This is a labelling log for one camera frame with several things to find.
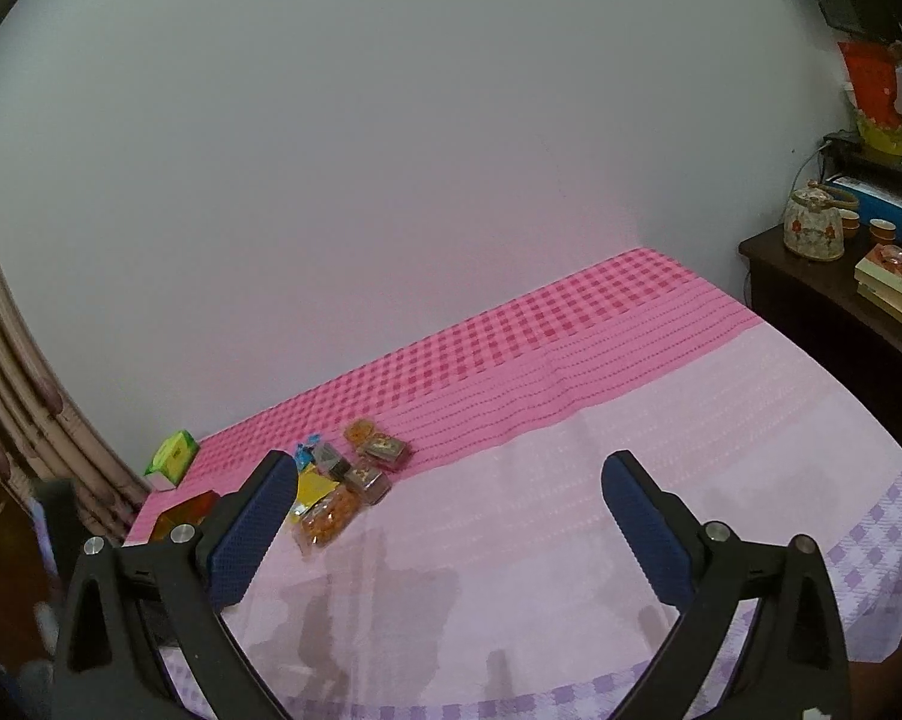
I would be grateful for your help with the floral ceramic teapot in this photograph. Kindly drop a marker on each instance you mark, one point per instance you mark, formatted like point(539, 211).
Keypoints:
point(811, 229)

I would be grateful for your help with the pink checked tablecloth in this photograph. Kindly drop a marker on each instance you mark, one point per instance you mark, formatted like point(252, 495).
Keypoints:
point(571, 465)

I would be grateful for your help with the brown wooden door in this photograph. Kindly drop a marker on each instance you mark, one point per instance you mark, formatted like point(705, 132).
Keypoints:
point(0, 532)

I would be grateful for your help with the blue candy packet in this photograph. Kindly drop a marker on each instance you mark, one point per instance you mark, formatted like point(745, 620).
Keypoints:
point(304, 454)

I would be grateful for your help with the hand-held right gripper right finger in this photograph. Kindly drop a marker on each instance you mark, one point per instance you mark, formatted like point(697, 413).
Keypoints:
point(646, 532)

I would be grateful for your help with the large orange snack packet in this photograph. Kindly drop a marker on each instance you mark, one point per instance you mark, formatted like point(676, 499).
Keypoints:
point(329, 517)

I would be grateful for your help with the red paper bag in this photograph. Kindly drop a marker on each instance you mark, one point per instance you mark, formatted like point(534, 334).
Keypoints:
point(867, 82)

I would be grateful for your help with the dark framed panel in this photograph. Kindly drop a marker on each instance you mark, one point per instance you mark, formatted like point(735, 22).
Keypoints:
point(856, 11)

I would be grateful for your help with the bright yellow snack packet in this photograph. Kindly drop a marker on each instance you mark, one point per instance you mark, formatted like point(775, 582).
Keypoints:
point(312, 487)

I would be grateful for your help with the blue flat box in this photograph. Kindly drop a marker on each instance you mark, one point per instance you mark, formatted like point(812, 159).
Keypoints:
point(871, 199)

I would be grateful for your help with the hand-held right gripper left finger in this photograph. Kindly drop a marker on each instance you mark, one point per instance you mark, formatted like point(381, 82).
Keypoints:
point(252, 532)

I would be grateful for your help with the beige patterned curtain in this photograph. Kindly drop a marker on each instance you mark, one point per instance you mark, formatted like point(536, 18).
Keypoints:
point(15, 427)

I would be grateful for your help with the amber transparent tray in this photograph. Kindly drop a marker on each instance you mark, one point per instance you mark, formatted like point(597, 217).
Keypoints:
point(184, 514)

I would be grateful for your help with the dark shelf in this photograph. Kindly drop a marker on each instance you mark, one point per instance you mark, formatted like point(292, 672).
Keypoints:
point(871, 161)

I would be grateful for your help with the orange tea cup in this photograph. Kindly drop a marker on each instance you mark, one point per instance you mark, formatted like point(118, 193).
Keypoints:
point(850, 223)
point(882, 230)

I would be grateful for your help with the green tissue box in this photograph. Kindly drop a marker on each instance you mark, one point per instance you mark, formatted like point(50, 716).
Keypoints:
point(171, 457)

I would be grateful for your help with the small orange snack packet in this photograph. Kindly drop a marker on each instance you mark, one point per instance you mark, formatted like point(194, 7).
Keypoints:
point(361, 433)

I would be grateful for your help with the dark wooden cabinet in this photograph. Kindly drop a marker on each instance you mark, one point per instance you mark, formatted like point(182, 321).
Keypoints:
point(796, 277)

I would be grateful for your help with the grey snack packet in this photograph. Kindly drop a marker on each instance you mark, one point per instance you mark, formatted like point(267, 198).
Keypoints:
point(329, 457)
point(383, 450)
point(367, 481)

